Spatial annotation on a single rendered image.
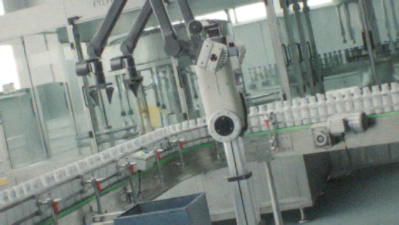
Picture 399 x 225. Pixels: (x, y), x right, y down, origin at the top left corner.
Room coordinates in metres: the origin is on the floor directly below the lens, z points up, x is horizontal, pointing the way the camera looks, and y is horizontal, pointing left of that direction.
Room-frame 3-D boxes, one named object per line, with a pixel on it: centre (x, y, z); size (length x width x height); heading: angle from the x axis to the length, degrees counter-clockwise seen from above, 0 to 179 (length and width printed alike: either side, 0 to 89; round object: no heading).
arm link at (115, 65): (4.18, 0.32, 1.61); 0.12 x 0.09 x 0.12; 77
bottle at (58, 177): (3.44, 0.63, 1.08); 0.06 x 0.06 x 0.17
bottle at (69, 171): (3.56, 0.60, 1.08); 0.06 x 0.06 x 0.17
